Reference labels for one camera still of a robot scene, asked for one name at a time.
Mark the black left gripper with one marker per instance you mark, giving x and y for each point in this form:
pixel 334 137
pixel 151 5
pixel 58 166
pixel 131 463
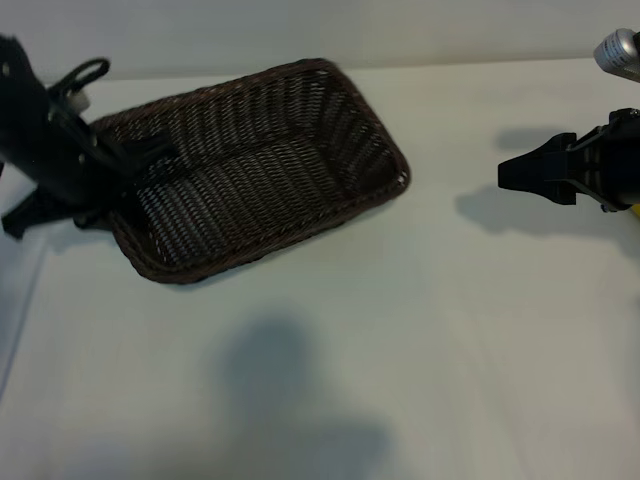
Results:
pixel 100 147

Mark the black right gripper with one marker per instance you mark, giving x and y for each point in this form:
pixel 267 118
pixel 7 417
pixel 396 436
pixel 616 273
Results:
pixel 615 165

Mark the dark brown wicker basket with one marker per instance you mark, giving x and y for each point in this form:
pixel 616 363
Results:
pixel 250 200

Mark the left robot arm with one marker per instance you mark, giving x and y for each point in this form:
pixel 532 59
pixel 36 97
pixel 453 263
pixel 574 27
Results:
pixel 45 155

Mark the yellow banana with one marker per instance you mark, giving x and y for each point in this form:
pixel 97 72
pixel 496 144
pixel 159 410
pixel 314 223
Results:
pixel 636 212

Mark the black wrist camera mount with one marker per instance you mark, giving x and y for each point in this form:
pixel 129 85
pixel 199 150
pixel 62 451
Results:
pixel 22 217

